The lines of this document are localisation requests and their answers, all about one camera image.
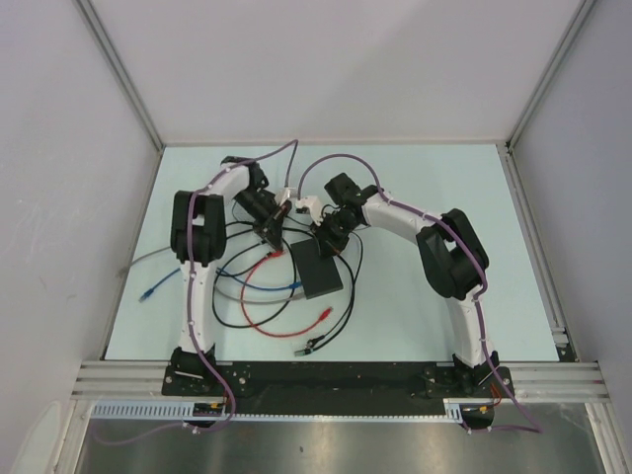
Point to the black network switch box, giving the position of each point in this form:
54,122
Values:
319,276

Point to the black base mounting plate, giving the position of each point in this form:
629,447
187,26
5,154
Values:
336,380

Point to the grey slotted cable duct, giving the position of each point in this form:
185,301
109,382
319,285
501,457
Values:
437,411

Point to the aluminium corner post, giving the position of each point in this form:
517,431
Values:
105,44
552,69

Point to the left aluminium corner post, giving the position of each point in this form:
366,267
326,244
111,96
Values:
105,44

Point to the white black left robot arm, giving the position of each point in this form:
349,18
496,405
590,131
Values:
198,239

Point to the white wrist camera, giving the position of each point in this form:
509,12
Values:
310,205
285,194

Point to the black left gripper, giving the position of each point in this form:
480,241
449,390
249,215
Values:
272,224

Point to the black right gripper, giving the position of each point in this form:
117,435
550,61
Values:
330,247

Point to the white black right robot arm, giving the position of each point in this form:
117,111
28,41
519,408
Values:
453,259

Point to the right aluminium side rail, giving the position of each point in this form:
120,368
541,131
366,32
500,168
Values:
557,322

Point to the right aluminium corner post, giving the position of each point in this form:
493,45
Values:
552,69

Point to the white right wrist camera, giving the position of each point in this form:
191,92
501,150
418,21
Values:
310,205

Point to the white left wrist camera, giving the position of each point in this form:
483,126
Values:
285,194

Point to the aluminium front frame rail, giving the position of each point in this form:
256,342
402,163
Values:
535,382

